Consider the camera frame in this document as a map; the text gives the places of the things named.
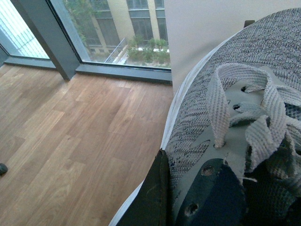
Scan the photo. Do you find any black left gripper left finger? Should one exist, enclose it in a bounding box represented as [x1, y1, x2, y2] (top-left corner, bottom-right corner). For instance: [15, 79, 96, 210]
[117, 149, 170, 226]

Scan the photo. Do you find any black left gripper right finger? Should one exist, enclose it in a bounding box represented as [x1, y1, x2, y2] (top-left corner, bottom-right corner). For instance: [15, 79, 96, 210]
[175, 158, 246, 226]

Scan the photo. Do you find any black metal shoe rack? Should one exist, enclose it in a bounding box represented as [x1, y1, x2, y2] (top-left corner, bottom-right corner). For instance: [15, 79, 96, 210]
[244, 20, 255, 28]

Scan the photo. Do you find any dark object on floor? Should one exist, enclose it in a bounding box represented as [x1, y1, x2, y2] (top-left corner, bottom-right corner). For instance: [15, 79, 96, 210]
[0, 163, 8, 176]

